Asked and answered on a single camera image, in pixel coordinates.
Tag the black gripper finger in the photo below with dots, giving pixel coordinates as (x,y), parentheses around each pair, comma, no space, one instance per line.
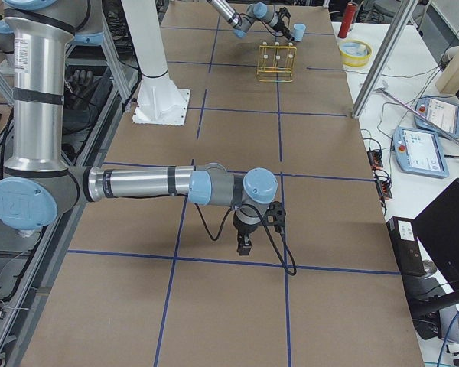
(244,248)

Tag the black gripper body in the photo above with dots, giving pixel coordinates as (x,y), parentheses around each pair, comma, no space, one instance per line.
(244,233)
(279,23)

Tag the light blue cup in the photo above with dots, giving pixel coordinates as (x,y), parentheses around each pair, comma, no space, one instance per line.
(298,31)

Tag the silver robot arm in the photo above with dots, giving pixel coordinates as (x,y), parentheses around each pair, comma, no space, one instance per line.
(38,185)
(242,22)

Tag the red bottle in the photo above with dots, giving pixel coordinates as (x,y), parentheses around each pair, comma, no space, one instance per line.
(347,19)

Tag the yellow tape roll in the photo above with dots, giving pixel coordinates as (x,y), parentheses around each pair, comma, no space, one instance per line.
(355,53)

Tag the orange black connector lower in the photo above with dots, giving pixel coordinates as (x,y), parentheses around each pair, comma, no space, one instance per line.
(383,190)

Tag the orange black connector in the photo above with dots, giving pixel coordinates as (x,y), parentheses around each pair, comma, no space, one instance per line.
(375,159)
(383,190)

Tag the orange black connector upper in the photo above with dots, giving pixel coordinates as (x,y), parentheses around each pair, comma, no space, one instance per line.
(375,159)

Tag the black computer box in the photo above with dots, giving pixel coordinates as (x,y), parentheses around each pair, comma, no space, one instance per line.
(405,246)

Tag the near teach pendant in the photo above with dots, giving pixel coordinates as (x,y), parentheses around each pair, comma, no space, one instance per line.
(419,152)

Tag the teach pendant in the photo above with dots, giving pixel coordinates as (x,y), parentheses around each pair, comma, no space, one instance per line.
(419,152)
(441,113)

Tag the far teach pendant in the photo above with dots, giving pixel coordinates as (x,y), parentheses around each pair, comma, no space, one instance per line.
(441,113)

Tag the black monitor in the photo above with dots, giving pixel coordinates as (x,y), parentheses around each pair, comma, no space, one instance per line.
(437,228)

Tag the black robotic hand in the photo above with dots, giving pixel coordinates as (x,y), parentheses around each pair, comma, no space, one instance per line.
(84,89)

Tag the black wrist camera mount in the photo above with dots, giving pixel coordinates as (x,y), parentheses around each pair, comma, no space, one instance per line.
(275,216)

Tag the yellow wire cup holder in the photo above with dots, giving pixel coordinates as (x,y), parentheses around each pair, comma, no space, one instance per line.
(276,62)

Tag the aluminium frame post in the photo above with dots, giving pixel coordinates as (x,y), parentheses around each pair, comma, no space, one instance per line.
(400,20)

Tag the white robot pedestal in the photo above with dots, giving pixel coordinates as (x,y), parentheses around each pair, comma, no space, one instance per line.
(159,100)

